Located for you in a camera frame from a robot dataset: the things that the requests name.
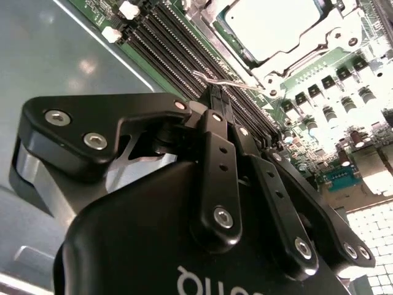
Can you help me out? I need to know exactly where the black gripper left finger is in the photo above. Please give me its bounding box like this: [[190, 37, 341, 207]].
[[8, 84, 244, 253]]

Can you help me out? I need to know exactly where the wire locking lever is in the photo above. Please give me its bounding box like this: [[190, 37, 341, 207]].
[[192, 69, 267, 92]]

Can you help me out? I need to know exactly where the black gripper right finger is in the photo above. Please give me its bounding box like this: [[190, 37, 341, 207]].
[[216, 87, 376, 282]]

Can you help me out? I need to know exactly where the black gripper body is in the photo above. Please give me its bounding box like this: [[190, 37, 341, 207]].
[[51, 160, 351, 295]]

